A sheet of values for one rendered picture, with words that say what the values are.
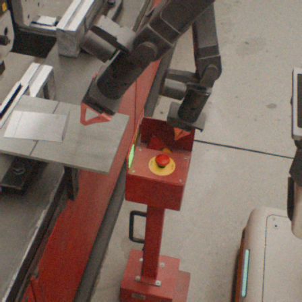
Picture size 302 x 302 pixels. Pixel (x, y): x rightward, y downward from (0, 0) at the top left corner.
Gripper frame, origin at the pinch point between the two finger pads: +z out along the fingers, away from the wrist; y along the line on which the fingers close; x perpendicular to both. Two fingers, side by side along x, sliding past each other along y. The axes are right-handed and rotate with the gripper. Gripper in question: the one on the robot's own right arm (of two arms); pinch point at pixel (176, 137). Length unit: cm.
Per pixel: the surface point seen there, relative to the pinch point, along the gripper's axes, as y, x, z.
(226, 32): -30, -185, 75
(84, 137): 22.6, 25.0, -14.7
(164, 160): 1.7, 10.3, -0.3
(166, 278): -20, 6, 65
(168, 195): -2.6, 14.8, 7.3
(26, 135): 34.6, 27.6, -11.9
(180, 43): -4, -164, 81
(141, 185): 5.0, 14.7, 7.4
